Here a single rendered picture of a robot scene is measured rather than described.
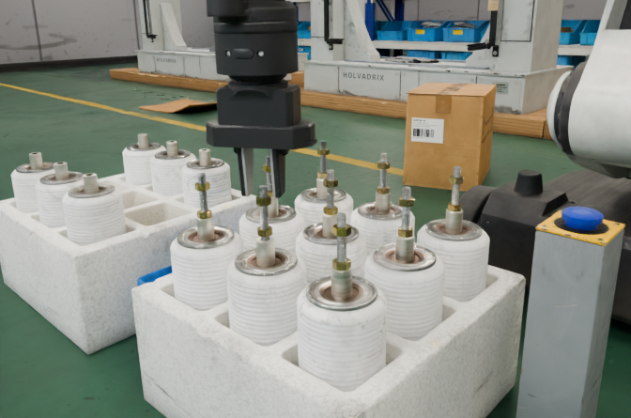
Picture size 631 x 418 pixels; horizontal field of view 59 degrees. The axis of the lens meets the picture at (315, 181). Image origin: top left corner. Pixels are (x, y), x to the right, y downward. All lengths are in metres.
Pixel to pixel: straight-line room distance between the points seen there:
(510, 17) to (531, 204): 1.83
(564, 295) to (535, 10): 2.21
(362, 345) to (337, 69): 2.86
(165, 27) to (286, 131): 4.59
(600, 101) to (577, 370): 0.37
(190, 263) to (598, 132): 0.58
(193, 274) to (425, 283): 0.29
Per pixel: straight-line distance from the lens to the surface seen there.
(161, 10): 5.19
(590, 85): 0.88
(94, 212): 0.99
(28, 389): 0.99
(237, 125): 0.61
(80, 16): 7.27
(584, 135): 0.88
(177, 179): 1.20
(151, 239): 1.01
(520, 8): 2.80
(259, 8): 0.57
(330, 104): 3.33
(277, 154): 0.61
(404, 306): 0.66
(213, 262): 0.72
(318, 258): 0.72
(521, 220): 1.06
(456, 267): 0.75
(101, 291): 1.00
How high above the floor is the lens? 0.53
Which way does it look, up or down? 17 degrees down
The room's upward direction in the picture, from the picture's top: 1 degrees counter-clockwise
